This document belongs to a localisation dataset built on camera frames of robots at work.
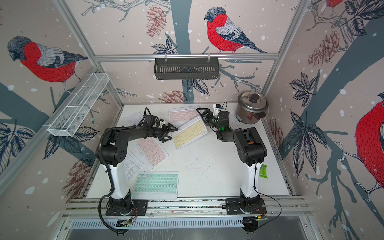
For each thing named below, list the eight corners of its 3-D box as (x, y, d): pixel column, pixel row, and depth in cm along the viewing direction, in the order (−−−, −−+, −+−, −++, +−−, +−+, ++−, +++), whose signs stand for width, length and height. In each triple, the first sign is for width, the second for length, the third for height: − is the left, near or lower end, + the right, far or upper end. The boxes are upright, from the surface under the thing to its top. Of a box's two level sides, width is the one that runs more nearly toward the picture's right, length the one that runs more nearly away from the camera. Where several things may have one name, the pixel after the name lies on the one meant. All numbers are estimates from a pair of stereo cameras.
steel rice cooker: (233, 123, 110) (239, 104, 94) (235, 108, 119) (241, 88, 103) (258, 129, 106) (269, 109, 90) (259, 113, 116) (268, 93, 100)
